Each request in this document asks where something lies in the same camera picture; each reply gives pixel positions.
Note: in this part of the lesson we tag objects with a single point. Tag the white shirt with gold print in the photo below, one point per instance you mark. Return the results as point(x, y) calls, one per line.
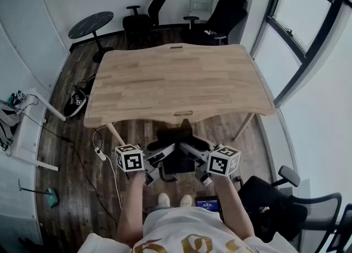
point(187, 232)

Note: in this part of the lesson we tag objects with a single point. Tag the person's white shoe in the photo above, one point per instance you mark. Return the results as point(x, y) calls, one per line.
point(164, 200)
point(186, 201)

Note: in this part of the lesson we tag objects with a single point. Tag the person's left forearm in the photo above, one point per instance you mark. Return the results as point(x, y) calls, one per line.
point(131, 205)

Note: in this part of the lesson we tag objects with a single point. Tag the white power strip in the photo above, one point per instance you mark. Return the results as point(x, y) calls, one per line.
point(100, 154)

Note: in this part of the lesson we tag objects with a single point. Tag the black mesh office chair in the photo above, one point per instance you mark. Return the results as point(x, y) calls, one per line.
point(137, 23)

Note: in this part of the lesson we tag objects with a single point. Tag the wooden table leg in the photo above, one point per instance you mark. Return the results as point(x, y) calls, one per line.
point(244, 126)
point(116, 134)

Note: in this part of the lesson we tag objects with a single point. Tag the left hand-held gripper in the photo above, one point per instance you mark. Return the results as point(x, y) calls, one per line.
point(130, 161)

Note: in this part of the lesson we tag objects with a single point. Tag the spare hand-held gripper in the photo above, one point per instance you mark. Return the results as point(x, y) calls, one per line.
point(20, 95)

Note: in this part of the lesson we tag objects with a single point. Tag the white wooden chair frame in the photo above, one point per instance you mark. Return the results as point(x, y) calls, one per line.
point(201, 4)

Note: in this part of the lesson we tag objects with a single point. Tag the green floor squeegee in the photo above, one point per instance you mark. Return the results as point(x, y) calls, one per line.
point(50, 197)

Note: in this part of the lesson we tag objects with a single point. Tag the person's left white shoe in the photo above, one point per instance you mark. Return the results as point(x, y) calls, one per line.
point(164, 200)

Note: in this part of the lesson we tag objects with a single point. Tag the round black marble side table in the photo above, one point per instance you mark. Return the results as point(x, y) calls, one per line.
point(90, 25)

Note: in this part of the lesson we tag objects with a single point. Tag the person's right white shoe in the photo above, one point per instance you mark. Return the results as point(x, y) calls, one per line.
point(186, 201)

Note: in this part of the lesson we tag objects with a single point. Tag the dark office chair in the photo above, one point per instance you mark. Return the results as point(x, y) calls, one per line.
point(342, 230)

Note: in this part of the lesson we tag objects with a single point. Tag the person's right forearm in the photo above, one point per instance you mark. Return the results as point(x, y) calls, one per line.
point(233, 208)

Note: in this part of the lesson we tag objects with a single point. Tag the white metal desk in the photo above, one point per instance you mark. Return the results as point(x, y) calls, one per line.
point(27, 136)

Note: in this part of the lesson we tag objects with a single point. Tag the black padded office chair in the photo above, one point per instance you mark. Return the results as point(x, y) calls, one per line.
point(225, 18)

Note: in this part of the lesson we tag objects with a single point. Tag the grey mesh office chair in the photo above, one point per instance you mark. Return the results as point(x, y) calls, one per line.
point(277, 208)

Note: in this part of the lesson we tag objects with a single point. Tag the black window frame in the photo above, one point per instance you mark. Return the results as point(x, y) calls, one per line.
point(305, 56)

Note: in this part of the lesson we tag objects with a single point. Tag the black device with lit screen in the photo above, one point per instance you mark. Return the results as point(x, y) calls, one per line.
point(207, 204)

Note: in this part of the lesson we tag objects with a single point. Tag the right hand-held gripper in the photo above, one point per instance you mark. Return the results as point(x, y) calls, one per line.
point(222, 162)

